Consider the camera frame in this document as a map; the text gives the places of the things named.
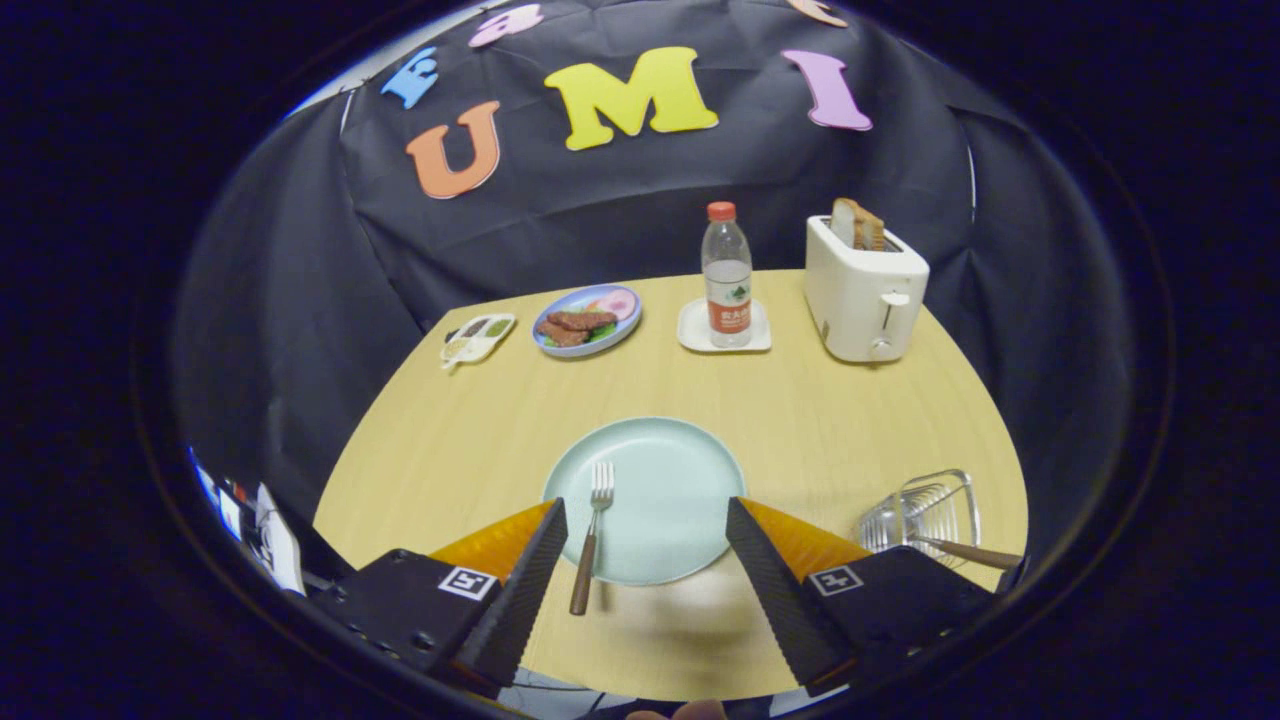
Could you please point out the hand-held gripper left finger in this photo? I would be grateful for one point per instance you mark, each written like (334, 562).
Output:
(520, 590)

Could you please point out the light green plate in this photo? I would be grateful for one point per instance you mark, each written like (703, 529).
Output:
(665, 500)

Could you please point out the clear square cutlery basket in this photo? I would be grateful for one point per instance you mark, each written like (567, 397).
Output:
(925, 505)

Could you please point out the blue plate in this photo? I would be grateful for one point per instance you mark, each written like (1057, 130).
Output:
(570, 348)

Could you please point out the toasted bread slice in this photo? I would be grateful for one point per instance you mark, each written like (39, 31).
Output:
(870, 232)
(843, 222)

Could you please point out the white toaster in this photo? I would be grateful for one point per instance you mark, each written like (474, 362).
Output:
(850, 300)

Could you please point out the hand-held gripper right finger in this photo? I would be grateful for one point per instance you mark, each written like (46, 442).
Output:
(775, 590)

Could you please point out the clear water bottle red cap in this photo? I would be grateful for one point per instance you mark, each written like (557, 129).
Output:
(727, 270)

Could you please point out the white square coaster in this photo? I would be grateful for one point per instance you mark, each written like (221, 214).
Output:
(692, 330)

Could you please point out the white divided sauce dish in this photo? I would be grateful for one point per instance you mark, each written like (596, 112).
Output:
(480, 338)

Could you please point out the brown meat slices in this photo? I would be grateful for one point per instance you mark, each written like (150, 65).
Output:
(575, 325)

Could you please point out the white clutter beside table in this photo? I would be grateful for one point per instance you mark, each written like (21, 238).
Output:
(275, 540)

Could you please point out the black backdrop cloth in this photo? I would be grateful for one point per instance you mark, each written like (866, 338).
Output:
(300, 300)

